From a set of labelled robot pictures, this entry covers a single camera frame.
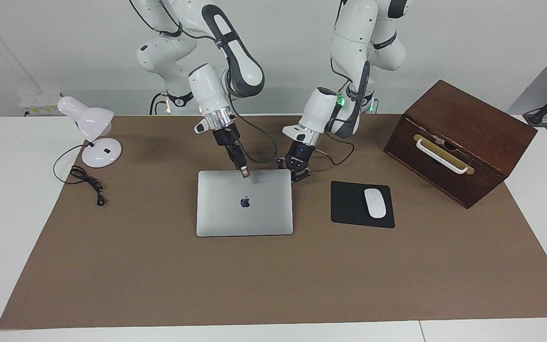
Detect silver grey laptop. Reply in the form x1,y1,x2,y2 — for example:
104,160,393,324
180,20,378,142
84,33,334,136
196,170,294,237

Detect black mouse pad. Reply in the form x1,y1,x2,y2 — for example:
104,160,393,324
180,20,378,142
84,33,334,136
330,180,396,229

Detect white computer mouse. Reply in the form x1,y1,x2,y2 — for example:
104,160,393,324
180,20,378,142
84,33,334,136
364,188,387,219

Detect brown table mat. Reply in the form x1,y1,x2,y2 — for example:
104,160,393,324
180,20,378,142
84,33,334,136
0,114,547,330

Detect white desk lamp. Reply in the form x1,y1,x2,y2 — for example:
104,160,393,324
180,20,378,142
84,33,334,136
57,96,123,168

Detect dark brown wooden box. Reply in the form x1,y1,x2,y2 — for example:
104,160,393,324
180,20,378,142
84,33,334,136
383,79,538,209

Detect white power strip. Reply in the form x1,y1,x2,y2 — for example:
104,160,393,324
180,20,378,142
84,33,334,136
19,93,63,117

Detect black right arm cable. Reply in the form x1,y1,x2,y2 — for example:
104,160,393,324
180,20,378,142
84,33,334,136
228,104,280,165

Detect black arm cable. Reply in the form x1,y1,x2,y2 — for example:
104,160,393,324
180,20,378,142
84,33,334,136
228,104,280,165
312,131,355,166

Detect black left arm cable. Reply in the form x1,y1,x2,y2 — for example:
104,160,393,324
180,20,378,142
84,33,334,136
312,131,355,166

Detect black right base cables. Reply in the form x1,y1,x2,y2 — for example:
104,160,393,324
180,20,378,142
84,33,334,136
149,92,170,115

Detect white box handle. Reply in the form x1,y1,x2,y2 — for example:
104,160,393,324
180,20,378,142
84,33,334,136
416,138,470,175

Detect brass handle plate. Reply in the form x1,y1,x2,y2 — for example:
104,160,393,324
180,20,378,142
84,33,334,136
414,134,475,175

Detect black lamp power cable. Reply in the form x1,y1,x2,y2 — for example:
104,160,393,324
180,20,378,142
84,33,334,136
54,144,106,207

